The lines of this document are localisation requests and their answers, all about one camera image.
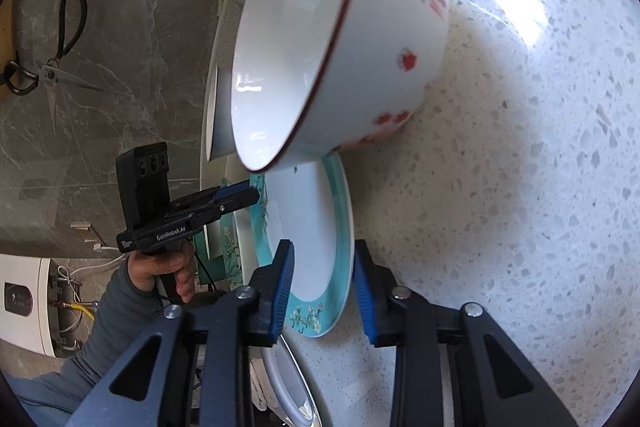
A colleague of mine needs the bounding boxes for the white cable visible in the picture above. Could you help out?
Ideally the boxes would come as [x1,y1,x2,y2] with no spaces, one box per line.
[55,252,126,288]

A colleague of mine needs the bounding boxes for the white appliance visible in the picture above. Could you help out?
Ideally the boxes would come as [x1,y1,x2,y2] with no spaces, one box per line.
[0,254,66,358]

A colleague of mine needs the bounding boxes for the white plate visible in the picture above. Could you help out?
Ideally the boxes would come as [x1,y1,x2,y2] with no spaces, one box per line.
[252,334,323,427]

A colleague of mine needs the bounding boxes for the yellow hose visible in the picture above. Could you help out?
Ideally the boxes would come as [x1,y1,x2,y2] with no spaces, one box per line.
[65,302,98,323]

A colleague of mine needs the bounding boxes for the teal rimmed floral plate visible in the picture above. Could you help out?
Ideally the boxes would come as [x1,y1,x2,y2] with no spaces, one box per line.
[248,152,356,338]

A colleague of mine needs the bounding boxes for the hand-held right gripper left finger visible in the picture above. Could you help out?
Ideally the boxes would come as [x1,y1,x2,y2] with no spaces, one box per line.
[65,239,296,427]

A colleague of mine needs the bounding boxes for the white bowl with red flowers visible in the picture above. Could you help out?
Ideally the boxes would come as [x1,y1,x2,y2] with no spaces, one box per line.
[230,0,449,173]

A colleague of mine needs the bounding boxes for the person's blue jeans leg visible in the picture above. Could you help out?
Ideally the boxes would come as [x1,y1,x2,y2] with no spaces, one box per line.
[0,372,91,427]

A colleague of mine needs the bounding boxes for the black handled scissors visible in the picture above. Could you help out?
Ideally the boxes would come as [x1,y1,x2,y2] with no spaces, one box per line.
[2,0,106,132]

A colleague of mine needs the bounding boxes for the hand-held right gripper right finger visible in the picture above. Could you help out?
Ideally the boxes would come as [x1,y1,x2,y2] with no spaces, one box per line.
[352,239,581,427]

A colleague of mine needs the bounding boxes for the person's left forearm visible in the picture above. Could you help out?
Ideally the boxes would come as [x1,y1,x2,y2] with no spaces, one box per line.
[65,264,171,408]

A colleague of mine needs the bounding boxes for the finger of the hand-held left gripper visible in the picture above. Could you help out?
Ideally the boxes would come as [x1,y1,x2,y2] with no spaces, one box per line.
[200,203,253,224]
[218,183,261,208]

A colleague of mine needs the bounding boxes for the person's left hand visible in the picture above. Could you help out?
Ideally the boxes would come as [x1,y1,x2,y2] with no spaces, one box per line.
[126,239,198,305]

